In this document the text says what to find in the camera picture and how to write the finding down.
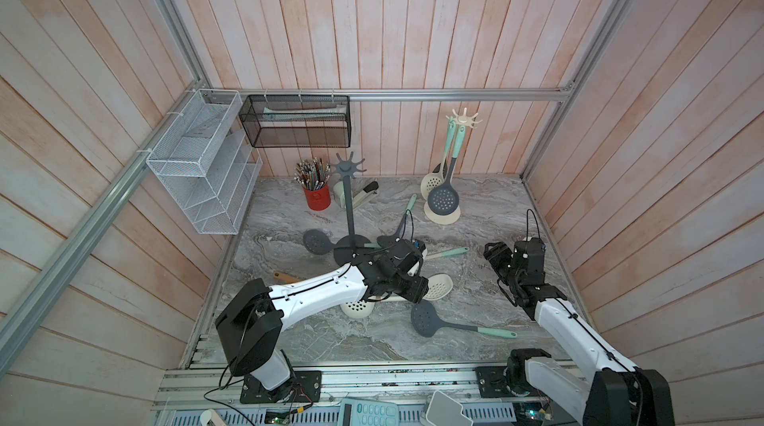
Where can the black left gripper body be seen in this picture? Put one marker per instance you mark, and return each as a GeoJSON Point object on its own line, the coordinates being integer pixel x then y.
{"type": "Point", "coordinates": [407, 287]}

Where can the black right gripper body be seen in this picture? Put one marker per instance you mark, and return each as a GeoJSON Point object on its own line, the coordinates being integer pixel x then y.
{"type": "Point", "coordinates": [503, 262]}

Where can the grey skimmer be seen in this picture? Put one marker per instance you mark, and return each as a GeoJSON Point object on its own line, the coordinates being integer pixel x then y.
{"type": "Point", "coordinates": [386, 241]}
{"type": "Point", "coordinates": [426, 322]}
{"type": "Point", "coordinates": [318, 243]}

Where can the grey skimmer front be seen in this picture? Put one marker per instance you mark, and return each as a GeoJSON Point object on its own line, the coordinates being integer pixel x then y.
{"type": "Point", "coordinates": [426, 322]}

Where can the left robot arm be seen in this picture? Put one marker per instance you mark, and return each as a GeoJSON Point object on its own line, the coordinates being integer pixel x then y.
{"type": "Point", "coordinates": [251, 324]}

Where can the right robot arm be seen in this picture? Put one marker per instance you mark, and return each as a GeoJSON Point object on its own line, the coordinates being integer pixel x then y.
{"type": "Point", "coordinates": [613, 391]}

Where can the cream skimmer centre front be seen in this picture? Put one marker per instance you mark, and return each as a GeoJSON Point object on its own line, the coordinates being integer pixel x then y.
{"type": "Point", "coordinates": [439, 286]}

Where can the grey utensil rack stand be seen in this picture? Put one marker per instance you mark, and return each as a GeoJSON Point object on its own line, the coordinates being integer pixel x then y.
{"type": "Point", "coordinates": [346, 168]}

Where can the cream skimmer under pile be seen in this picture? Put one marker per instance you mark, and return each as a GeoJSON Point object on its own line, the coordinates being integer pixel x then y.
{"type": "Point", "coordinates": [450, 253]}

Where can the large cream skimmer left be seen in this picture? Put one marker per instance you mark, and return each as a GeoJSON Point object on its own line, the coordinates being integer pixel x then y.
{"type": "Point", "coordinates": [357, 310]}

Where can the grey skimmer behind grey rack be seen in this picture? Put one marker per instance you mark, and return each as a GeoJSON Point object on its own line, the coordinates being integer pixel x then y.
{"type": "Point", "coordinates": [318, 243]}

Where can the cream utensil rack stand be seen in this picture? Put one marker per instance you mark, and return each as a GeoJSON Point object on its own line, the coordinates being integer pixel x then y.
{"type": "Point", "coordinates": [469, 121]}

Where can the mint stapler black top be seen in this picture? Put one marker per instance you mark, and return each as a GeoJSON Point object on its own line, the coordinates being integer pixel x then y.
{"type": "Point", "coordinates": [366, 194]}

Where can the mint green pencil sharpener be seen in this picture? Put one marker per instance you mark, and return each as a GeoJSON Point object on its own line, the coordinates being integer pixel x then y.
{"type": "Point", "coordinates": [338, 191]}

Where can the red metal pencil cup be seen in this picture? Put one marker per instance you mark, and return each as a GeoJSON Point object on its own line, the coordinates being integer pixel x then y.
{"type": "Point", "coordinates": [319, 199]}

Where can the bundle of pencils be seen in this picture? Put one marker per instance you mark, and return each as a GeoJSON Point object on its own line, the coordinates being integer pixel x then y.
{"type": "Point", "coordinates": [312, 174]}

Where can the grey plastic box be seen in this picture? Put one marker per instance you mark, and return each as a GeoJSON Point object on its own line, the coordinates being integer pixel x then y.
{"type": "Point", "coordinates": [442, 410]}

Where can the grey calculator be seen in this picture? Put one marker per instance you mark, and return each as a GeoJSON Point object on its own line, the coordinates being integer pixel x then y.
{"type": "Point", "coordinates": [359, 412]}

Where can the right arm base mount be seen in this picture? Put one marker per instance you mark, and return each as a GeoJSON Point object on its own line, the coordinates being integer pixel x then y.
{"type": "Point", "coordinates": [511, 380]}

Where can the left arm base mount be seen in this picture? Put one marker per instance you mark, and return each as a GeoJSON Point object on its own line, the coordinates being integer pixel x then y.
{"type": "Point", "coordinates": [302, 387]}

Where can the black mesh wall basket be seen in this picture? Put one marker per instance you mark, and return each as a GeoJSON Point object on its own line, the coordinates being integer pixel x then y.
{"type": "Point", "coordinates": [295, 121]}

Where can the white wire mesh shelf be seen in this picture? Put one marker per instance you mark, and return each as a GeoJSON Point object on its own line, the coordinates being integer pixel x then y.
{"type": "Point", "coordinates": [208, 167]}

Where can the aluminium rail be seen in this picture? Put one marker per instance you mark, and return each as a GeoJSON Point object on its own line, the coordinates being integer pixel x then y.
{"type": "Point", "coordinates": [407, 382]}

